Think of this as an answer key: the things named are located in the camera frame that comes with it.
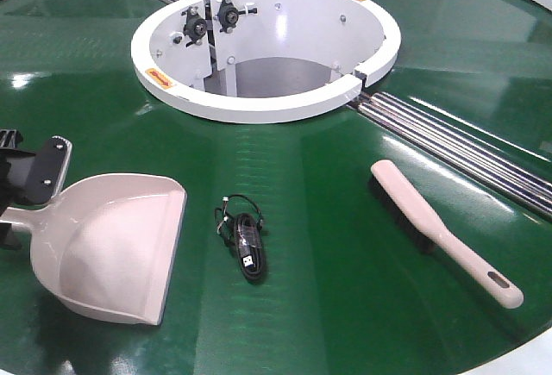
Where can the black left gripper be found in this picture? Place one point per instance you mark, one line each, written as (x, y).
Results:
(32, 178)

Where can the pink plastic dustpan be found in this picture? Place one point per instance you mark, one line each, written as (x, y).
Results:
(105, 245)

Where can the pink hand brush black bristles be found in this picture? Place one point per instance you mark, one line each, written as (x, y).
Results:
(426, 221)

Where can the chrome roller rods right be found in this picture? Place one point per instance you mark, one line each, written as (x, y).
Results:
(457, 148)

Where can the black bearing mount left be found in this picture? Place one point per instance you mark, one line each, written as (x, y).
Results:
(195, 28)

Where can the black bearing mount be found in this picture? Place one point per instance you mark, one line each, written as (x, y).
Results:
(228, 14)
(195, 28)

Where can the black bearing mount right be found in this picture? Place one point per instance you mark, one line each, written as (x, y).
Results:
(228, 14)

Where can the white central ring housing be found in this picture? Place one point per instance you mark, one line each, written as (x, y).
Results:
(292, 60)

